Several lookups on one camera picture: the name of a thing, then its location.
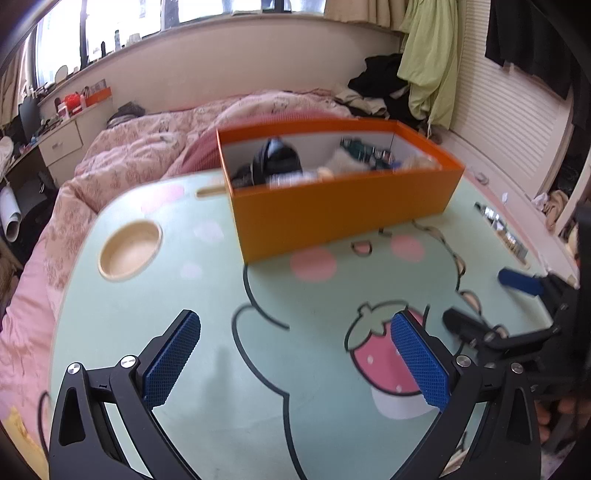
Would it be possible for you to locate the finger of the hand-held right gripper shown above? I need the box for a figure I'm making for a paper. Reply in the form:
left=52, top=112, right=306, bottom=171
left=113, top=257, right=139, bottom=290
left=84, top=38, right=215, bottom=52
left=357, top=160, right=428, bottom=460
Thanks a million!
left=442, top=308, right=561, bottom=352
left=498, top=268, right=561, bottom=300

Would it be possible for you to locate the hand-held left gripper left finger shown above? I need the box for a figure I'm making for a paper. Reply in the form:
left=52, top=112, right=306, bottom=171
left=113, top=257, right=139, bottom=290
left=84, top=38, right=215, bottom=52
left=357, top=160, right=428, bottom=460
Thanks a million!
left=48, top=309, right=201, bottom=480

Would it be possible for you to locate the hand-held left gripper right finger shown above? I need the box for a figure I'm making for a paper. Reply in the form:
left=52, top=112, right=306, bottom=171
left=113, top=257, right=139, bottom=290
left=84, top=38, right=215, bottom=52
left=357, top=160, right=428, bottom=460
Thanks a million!
left=390, top=310, right=542, bottom=480

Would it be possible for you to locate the orange cardboard box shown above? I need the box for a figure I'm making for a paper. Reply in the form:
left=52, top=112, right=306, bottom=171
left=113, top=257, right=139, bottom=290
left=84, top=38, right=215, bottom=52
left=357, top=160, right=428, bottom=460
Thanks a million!
left=216, top=117, right=465, bottom=265

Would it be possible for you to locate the blue metal tin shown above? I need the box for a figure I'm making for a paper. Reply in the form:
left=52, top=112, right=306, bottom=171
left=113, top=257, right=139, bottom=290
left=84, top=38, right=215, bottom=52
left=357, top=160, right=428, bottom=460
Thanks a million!
left=339, top=136, right=400, bottom=171

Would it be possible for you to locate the white fluffy pompom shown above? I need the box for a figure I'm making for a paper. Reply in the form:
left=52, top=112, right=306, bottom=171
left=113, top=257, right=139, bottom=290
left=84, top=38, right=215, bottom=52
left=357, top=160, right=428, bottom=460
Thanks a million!
left=323, top=150, right=365, bottom=175

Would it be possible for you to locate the clear plastic wrap bundle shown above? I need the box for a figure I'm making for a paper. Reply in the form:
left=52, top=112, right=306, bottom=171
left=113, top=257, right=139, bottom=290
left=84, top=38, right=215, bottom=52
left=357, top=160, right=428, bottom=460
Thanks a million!
left=268, top=173, right=319, bottom=188

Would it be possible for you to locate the black lace-trimmed cloth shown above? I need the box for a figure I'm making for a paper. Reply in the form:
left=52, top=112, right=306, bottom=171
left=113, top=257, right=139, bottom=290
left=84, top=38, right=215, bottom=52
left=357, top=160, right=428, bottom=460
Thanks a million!
left=231, top=137, right=304, bottom=188

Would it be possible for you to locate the green cartoon-print desktop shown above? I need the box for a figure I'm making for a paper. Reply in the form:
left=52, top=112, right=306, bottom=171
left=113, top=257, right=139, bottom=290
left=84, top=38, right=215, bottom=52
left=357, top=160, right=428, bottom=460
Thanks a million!
left=48, top=168, right=580, bottom=480

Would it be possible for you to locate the strip of foil packets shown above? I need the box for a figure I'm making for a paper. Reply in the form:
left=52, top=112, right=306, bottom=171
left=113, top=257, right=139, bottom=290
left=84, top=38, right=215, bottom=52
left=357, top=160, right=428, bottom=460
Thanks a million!
left=475, top=200, right=529, bottom=268

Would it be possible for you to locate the beige crumpled cloth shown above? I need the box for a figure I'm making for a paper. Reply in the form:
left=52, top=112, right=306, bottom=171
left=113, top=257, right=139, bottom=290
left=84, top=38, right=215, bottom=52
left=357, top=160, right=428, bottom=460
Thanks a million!
left=533, top=189, right=570, bottom=232

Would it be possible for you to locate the white louvered door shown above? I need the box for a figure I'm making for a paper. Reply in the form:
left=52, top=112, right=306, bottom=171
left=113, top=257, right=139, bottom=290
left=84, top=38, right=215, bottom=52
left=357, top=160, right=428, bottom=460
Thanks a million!
left=450, top=41, right=573, bottom=199

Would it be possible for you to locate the pink bed sheet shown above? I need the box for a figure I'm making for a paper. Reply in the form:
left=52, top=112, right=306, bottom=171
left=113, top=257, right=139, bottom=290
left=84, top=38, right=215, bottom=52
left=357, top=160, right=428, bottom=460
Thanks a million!
left=0, top=240, right=63, bottom=416

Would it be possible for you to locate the pink floral blanket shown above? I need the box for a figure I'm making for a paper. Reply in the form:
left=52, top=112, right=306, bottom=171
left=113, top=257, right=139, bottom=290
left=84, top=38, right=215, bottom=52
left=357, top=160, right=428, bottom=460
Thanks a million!
left=39, top=90, right=356, bottom=296

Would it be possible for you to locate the beige clothes pile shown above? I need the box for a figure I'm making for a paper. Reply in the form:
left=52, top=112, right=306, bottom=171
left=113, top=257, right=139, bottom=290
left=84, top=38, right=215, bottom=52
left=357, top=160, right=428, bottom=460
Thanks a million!
left=335, top=88, right=389, bottom=116

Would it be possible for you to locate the white nightstand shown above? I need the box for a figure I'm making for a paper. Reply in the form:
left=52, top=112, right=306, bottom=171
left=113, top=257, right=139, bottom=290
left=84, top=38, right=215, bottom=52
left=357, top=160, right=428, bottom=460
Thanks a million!
left=38, top=117, right=86, bottom=183

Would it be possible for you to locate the light green hanging cloth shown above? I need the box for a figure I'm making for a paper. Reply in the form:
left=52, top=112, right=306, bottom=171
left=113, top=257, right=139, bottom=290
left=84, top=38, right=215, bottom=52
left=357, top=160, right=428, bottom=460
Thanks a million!
left=396, top=0, right=465, bottom=130

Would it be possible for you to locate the black hanging garment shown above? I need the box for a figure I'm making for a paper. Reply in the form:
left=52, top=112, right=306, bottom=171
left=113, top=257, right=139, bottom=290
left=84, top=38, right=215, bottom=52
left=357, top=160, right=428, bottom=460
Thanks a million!
left=485, top=0, right=578, bottom=100

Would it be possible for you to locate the grey cloth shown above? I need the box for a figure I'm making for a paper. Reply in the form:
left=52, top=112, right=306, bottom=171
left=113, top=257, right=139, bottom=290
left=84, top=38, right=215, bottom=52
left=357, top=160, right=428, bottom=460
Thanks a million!
left=107, top=102, right=146, bottom=127

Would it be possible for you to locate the black clothes pile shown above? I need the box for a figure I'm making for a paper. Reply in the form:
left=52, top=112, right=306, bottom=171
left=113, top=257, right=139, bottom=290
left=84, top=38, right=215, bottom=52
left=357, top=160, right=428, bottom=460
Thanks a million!
left=347, top=53, right=419, bottom=125

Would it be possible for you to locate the beige curtain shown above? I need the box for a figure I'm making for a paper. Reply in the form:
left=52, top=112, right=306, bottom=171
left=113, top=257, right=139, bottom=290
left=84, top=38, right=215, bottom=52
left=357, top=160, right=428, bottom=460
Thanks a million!
left=323, top=0, right=407, bottom=33

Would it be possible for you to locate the window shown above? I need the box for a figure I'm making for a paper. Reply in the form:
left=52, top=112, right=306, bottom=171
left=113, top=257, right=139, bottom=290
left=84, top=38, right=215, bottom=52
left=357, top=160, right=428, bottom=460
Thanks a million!
left=28, top=0, right=324, bottom=88

